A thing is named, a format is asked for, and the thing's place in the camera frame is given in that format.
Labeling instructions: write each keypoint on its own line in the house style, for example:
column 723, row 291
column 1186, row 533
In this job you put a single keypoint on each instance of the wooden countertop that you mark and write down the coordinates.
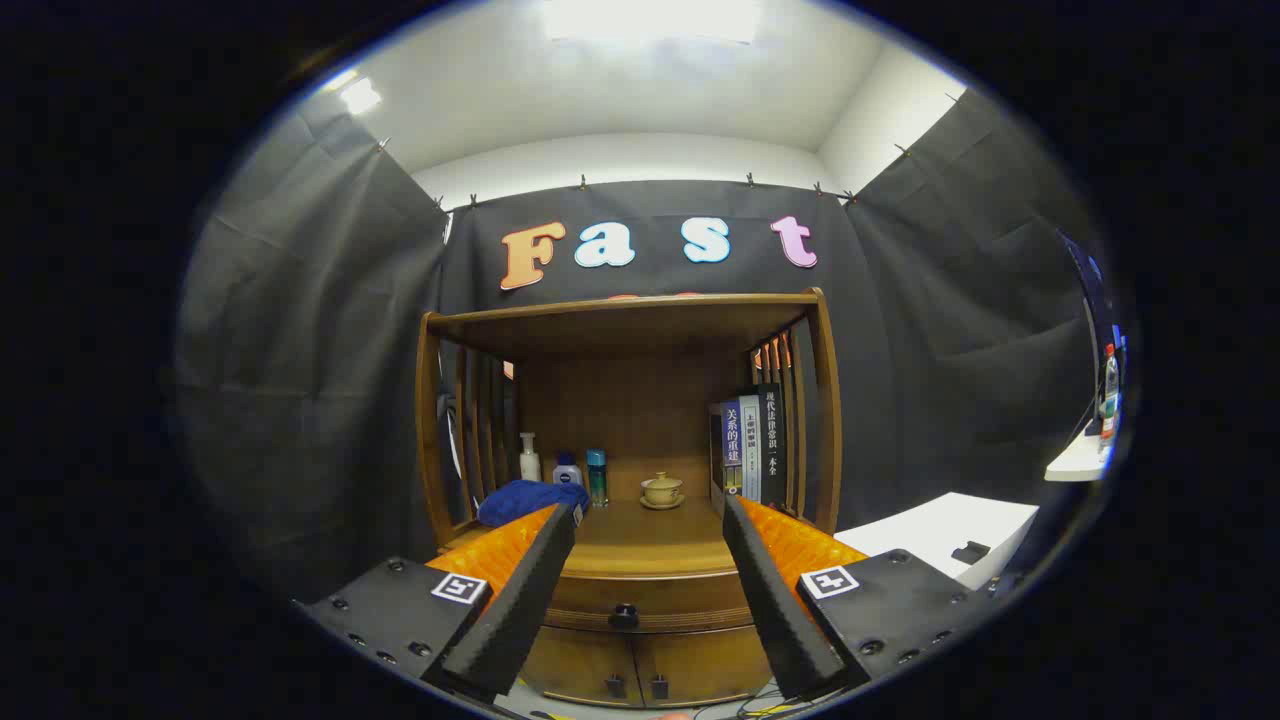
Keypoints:
column 650, row 540

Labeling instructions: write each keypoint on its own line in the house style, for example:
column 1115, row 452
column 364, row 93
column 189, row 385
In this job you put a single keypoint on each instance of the white pump bottle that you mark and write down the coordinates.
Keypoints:
column 529, row 462

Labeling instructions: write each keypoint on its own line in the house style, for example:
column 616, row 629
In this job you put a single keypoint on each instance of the white bottle with blue cap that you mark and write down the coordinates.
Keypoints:
column 567, row 473

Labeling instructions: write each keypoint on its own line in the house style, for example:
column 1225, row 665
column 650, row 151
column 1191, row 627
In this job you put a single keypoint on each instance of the wooden cabinet door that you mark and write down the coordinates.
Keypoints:
column 705, row 660
column 575, row 665

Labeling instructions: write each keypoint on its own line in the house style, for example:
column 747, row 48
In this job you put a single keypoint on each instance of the white storage box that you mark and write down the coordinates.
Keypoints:
column 940, row 525

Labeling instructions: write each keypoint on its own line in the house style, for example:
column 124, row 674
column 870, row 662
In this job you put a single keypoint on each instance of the teal blue bottle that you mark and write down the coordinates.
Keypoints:
column 597, row 480

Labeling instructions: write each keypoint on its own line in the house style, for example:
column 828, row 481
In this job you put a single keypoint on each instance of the ceiling light panel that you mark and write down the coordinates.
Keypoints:
column 650, row 20

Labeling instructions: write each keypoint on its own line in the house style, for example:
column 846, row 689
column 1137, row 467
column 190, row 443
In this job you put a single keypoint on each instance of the clear bottle with red label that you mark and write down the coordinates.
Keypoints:
column 1110, row 395

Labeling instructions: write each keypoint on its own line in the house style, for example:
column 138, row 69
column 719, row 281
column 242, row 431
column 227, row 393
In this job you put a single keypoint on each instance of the dark monitor screen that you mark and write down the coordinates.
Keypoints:
column 1095, row 290

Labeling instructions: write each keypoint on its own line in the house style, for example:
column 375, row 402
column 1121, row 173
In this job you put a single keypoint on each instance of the black spine book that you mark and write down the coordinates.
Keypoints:
column 772, row 440

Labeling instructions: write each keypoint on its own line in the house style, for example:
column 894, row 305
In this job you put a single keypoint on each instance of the white side table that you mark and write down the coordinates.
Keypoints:
column 1078, row 462

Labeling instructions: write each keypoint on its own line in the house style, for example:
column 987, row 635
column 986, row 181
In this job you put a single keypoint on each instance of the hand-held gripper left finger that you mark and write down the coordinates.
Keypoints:
column 520, row 600

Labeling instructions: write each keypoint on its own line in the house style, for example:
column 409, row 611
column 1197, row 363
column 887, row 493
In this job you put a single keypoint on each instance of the black backdrop cloth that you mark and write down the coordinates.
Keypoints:
column 300, row 350

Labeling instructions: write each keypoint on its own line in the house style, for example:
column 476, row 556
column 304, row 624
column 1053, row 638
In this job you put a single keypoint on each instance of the wooden cabinet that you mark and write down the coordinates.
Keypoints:
column 640, row 400

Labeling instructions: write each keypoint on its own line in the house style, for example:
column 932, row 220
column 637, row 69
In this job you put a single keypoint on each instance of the beige lidded teacup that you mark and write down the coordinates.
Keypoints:
column 662, row 489

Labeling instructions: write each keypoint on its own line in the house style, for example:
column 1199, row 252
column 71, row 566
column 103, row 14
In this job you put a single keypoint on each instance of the blue towel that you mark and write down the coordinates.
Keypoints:
column 520, row 498

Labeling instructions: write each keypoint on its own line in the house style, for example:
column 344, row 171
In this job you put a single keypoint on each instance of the wooden drawer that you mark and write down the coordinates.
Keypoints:
column 680, row 602

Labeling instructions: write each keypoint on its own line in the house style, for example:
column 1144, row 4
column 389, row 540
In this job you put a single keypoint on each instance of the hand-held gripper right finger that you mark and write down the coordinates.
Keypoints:
column 770, row 600

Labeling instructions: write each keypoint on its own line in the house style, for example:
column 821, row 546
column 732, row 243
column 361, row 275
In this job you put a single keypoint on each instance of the small ceiling light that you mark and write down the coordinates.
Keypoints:
column 360, row 96

